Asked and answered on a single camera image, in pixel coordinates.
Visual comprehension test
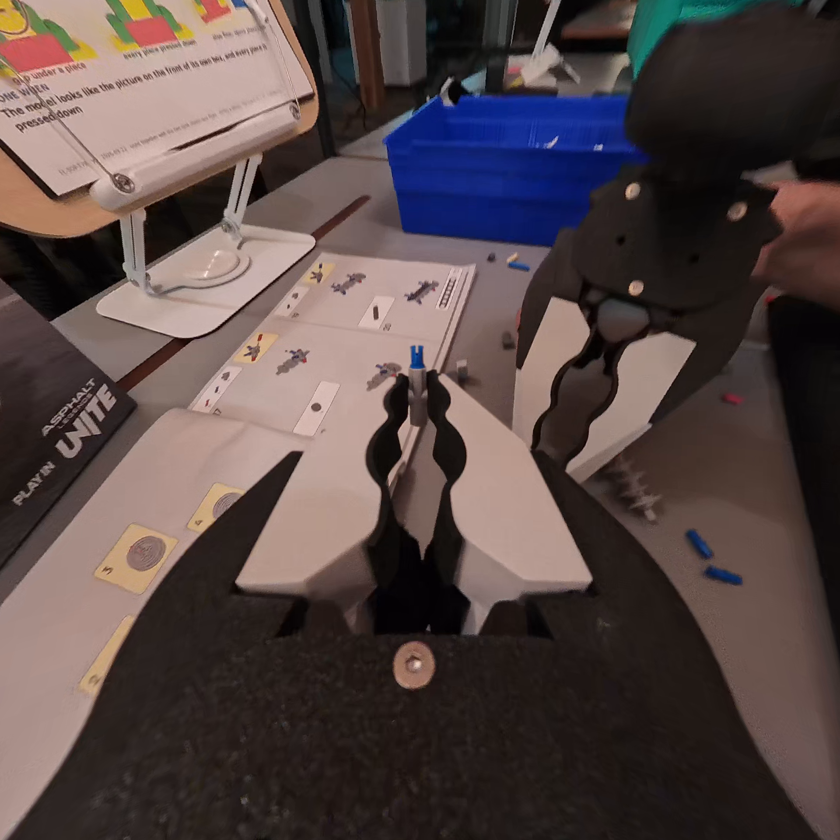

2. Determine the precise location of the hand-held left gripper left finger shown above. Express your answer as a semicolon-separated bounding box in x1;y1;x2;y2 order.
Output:
234;375;421;634

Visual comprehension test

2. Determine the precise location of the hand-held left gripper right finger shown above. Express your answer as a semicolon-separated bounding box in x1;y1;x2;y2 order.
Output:
423;371;593;634

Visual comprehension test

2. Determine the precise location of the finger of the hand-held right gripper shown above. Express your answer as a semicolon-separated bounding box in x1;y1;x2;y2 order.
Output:
512;297;597;454
554;330;697;476

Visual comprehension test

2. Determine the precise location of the grey lego gear shaft assembly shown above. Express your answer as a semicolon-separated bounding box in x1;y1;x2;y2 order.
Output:
600;456;660;522

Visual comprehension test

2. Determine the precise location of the grey lego axle connector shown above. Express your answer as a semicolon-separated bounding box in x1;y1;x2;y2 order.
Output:
407;367;431;427

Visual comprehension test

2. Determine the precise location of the yellow car lego set box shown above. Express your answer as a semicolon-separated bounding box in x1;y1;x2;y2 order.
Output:
0;282;139;568

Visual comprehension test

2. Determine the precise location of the person's right hand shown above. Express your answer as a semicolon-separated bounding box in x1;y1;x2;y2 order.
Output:
751;180;840;296

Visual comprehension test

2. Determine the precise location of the blue plastic bin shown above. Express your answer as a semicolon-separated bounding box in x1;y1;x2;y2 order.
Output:
382;95;651;247

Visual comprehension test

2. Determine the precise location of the open instruction booklet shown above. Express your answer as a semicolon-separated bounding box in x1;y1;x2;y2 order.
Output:
0;252;478;742

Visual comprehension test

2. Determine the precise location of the teal tote bag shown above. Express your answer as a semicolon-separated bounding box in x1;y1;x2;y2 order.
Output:
625;0;811;83

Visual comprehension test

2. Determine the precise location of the white desk stand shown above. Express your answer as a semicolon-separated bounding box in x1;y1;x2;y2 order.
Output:
504;0;584;88

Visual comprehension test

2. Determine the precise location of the white cabinet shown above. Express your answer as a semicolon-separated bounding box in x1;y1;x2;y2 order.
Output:
377;0;427;86

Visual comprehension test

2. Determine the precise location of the wooden document board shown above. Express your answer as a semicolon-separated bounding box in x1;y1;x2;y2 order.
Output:
0;0;321;237

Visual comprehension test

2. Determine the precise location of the printed paper sheet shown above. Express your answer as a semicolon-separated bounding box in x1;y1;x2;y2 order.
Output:
0;0;316;198

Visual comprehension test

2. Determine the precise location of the wooden post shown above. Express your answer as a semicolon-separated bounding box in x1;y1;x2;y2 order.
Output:
348;0;388;112

